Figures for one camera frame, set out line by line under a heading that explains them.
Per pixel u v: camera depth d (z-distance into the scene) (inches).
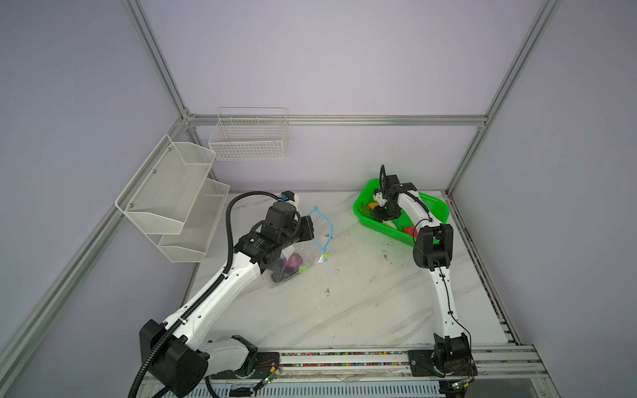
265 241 21.0
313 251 39.2
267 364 28.8
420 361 29.2
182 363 14.4
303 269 33.1
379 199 40.1
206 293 16.9
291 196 26.2
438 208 41.9
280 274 33.1
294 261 33.1
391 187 33.9
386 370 28.9
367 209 42.6
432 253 26.7
